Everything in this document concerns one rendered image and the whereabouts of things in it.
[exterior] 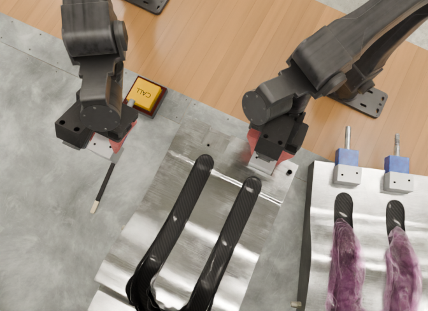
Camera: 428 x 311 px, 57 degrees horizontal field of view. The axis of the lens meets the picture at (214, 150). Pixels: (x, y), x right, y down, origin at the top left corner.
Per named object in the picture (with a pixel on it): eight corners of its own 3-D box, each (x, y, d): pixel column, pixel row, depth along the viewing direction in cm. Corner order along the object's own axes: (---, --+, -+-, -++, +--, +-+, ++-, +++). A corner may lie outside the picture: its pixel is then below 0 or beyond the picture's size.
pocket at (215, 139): (210, 130, 87) (210, 124, 83) (232, 139, 86) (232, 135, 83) (201, 148, 86) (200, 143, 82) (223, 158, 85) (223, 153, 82)
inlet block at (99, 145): (125, 99, 83) (118, 90, 78) (146, 109, 82) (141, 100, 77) (95, 153, 80) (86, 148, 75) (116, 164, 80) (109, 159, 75)
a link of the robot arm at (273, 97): (263, 141, 63) (302, 99, 53) (233, 99, 65) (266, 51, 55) (309, 116, 69) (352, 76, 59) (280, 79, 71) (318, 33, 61)
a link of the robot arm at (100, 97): (136, 129, 59) (118, 66, 50) (79, 134, 59) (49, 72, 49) (138, 77, 66) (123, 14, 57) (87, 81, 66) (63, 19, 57)
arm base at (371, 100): (391, 108, 86) (402, 81, 87) (307, 69, 88) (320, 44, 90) (376, 120, 93) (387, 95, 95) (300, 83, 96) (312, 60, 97)
